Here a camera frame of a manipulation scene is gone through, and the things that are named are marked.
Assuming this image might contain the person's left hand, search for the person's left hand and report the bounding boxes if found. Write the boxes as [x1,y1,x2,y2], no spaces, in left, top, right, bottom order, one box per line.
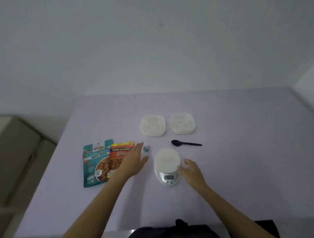
[114,142,149,181]

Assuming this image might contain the person's right hand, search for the person's right hand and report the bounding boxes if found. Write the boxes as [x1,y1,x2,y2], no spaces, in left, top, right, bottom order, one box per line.
[177,159,209,192]

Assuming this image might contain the orange salted almonds bag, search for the orange salted almonds bag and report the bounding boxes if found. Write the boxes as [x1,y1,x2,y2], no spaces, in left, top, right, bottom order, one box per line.
[107,141,135,178]

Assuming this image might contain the white kitchen scale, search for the white kitchen scale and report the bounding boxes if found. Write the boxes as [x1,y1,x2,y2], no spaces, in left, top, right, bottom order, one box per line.
[153,148,182,187]

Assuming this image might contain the black plastic spoon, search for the black plastic spoon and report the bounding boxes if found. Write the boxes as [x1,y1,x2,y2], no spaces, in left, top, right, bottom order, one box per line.
[171,140,202,147]

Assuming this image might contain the teal roasted almonds bag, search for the teal roasted almonds bag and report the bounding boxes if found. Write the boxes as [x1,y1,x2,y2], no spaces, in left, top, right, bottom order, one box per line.
[82,139,114,188]

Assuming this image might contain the white square plastic container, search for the white square plastic container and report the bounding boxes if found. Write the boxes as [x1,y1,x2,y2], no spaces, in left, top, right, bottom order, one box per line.
[141,114,166,138]
[170,112,196,135]

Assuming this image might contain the person's left forearm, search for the person's left forearm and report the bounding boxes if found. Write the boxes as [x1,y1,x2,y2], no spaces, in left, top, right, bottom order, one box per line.
[62,173,129,238]

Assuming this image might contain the person's right forearm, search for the person's right forearm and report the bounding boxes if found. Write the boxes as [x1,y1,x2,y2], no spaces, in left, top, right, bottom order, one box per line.
[199,184,276,238]

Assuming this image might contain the person's black clothing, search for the person's black clothing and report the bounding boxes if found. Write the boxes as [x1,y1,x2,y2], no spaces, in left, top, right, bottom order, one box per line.
[127,219,280,238]

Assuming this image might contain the beige sofa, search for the beige sofa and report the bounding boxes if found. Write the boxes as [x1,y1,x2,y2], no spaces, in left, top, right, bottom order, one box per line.
[0,115,57,232]

